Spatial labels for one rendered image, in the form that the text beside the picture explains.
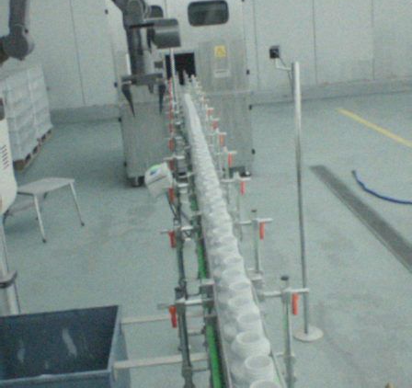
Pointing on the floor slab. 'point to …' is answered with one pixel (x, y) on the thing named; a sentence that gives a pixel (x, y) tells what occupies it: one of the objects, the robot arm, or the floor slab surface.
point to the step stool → (40, 199)
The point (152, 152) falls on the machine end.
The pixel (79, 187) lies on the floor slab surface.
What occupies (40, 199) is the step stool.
